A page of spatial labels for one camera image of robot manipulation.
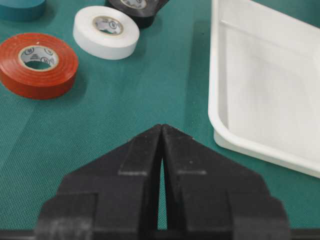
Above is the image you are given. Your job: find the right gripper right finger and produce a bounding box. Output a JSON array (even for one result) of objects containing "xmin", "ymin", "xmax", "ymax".
[{"xmin": 162, "ymin": 124, "xmax": 291, "ymax": 240}]

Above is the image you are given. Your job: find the red tape roll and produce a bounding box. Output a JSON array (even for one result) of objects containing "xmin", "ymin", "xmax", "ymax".
[{"xmin": 0, "ymin": 32, "xmax": 79, "ymax": 100}]

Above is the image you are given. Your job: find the white plastic case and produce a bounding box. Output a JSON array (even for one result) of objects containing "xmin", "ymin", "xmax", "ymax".
[{"xmin": 208, "ymin": 0, "xmax": 320, "ymax": 177}]

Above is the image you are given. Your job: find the white tape roll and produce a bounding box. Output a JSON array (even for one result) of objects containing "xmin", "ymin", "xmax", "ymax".
[{"xmin": 73, "ymin": 5, "xmax": 140, "ymax": 60}]

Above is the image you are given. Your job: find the black tape roll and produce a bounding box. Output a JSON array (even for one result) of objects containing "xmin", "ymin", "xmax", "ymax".
[{"xmin": 105, "ymin": 0, "xmax": 169, "ymax": 29}]

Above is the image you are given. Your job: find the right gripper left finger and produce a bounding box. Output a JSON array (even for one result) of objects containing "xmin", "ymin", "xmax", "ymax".
[{"xmin": 34, "ymin": 124, "xmax": 162, "ymax": 240}]

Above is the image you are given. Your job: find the green tape roll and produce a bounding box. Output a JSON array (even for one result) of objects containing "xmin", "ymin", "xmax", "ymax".
[{"xmin": 0, "ymin": 0, "xmax": 47, "ymax": 22}]

